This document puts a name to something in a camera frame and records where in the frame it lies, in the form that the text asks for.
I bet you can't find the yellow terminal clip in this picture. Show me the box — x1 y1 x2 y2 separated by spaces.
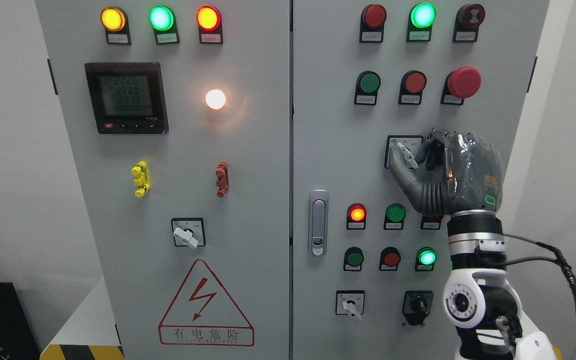
130 161 151 198

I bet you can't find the green push button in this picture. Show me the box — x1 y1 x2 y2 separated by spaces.
343 246 365 272
354 70 381 106

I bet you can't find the grey right cabinet door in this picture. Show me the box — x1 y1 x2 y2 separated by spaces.
293 0 549 346

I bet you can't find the dark red buzzer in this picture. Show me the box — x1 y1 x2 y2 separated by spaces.
452 3 486 43

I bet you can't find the white glowing indicator light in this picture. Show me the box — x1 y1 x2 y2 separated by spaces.
205 88 227 111

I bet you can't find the grey rotary switch left door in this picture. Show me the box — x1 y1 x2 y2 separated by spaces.
171 218 206 249

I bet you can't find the green indicator light top left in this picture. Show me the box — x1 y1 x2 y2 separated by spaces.
148 5 180 45

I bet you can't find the red emergency stop button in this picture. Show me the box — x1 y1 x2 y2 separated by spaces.
440 66 482 106

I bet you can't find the green indicator light middle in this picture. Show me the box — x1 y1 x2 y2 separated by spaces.
382 203 407 230

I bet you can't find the red indicator light top right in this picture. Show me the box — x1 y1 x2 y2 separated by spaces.
359 3 387 43

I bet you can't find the green push button lower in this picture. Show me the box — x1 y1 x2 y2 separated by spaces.
343 246 365 272

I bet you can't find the black digital power meter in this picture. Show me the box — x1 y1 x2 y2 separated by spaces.
84 61 169 135

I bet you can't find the grey left cabinet door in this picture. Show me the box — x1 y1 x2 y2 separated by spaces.
35 0 292 360

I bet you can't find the yellow indicator light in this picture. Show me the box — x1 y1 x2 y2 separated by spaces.
100 6 131 46

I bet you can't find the green push button upper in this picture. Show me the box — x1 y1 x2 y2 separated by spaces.
354 70 381 106

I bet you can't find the red terminal clip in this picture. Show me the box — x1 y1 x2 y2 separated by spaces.
215 161 230 198

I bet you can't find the green indicator light top right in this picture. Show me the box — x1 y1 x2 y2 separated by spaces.
406 2 437 43

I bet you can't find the black rotary selector switch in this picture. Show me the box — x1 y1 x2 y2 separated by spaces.
401 290 434 326

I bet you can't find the red push button upper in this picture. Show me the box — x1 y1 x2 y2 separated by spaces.
398 70 427 106

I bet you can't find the silver door handle lock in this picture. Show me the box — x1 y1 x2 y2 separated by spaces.
308 189 329 256

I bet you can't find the lit green indicator light lower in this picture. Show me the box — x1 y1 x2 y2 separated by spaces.
414 246 437 272

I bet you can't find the lit red indicator light middle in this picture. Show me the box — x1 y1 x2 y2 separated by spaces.
346 203 367 230

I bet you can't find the grey rotary switch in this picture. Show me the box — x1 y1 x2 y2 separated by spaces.
334 290 366 321
384 135 424 170

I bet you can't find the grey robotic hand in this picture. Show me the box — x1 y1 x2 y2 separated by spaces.
388 127 503 217

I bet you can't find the red electrical hazard warning sign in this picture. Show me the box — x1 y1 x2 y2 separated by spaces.
158 259 255 347

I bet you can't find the grey cabinet door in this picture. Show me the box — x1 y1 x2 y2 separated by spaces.
35 0 292 360
293 0 549 346

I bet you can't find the white table with hazard stripes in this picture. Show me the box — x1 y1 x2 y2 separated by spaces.
39 277 469 360

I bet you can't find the red push button lower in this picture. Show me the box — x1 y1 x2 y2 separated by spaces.
378 246 402 272

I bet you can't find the red push button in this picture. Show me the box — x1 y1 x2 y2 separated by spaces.
378 246 402 272
398 70 427 106

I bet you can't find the red-orange indicator light top left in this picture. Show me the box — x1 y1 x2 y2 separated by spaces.
195 5 224 44

